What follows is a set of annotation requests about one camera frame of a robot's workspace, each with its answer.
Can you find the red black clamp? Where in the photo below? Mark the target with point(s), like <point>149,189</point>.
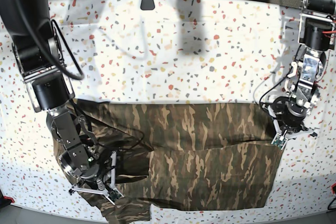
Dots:
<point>5,201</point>

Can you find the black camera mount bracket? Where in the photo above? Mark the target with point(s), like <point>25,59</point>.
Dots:
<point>147,5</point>

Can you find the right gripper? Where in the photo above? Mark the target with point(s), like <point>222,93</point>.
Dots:
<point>95,178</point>

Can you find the camouflage T-shirt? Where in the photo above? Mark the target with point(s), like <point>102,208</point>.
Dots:
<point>187,157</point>

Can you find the terrazzo pattern table cloth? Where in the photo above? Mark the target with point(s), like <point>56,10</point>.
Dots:
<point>183,51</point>

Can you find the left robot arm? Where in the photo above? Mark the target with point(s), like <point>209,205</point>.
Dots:
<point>316,37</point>

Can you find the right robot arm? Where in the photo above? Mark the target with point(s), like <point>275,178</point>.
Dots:
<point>37,45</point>

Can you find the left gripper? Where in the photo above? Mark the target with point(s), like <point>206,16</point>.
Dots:
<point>288,119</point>

